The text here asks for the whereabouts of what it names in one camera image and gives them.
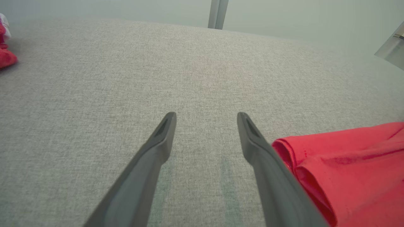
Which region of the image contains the red shorts white stripe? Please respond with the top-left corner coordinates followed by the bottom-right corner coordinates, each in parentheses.
top-left (0, 13), bottom-right (18, 69)

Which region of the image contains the grey fabric sofa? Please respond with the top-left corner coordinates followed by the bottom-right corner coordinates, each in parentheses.
top-left (0, 18), bottom-right (404, 227)

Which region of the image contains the grey partition leg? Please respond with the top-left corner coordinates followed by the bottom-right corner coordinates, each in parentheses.
top-left (374, 21), bottom-right (404, 70)

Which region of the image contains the red jersey white trim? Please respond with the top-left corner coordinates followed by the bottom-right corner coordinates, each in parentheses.
top-left (272, 122), bottom-right (404, 227)

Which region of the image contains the grey partition post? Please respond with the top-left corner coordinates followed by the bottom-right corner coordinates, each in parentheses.
top-left (208, 0), bottom-right (229, 30)

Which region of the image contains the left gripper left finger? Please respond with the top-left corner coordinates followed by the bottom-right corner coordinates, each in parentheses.
top-left (83, 112), bottom-right (177, 227)

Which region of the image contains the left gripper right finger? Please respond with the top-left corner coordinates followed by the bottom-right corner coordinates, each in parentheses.
top-left (237, 112), bottom-right (330, 227)

